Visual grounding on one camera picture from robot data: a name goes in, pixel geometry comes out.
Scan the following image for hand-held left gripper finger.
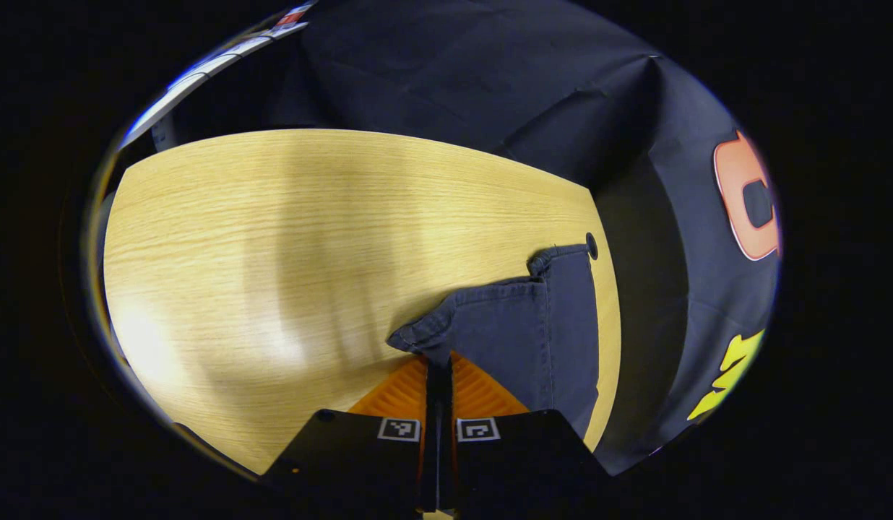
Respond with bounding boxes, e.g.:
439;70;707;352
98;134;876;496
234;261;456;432
262;353;441;520
440;351;611;516

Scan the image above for dark grey jeans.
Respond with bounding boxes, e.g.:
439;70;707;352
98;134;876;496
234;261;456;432
386;243;601;438

